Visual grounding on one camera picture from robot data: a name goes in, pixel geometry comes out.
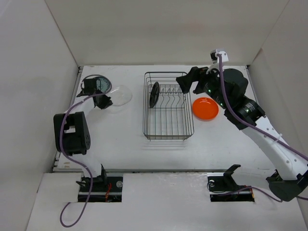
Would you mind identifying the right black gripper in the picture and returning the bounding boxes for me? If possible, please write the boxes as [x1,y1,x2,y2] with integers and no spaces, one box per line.
[176,63,230,109]

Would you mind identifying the blue patterned plate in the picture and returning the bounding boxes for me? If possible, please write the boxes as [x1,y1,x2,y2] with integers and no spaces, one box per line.
[95,76,112,94]

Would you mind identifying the clear glass plate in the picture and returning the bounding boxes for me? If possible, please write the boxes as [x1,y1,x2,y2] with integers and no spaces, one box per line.
[108,85,132,106]

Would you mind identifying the black plate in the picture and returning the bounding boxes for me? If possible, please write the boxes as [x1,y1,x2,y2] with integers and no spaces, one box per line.
[149,82,160,108]

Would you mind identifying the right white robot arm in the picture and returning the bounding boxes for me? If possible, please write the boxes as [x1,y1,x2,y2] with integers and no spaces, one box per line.
[176,66,308,202]

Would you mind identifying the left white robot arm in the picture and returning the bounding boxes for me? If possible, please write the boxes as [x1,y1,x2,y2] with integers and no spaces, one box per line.
[53,75,113,191]

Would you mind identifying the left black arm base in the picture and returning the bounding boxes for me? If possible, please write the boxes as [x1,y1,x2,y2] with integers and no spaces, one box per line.
[76,173,123,203]

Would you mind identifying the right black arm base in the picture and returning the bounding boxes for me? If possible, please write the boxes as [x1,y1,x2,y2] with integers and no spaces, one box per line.
[206,164,255,202]

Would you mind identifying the orange plate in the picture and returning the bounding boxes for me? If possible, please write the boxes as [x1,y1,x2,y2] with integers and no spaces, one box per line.
[192,97,219,120]

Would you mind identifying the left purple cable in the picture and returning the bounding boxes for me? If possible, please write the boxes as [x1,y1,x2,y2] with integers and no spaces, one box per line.
[59,74,113,228]

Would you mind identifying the grey wire dish rack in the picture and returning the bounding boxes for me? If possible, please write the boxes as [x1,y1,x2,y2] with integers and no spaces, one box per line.
[142,72,194,141]

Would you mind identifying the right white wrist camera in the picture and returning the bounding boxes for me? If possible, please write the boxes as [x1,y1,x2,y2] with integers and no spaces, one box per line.
[210,49,229,65]

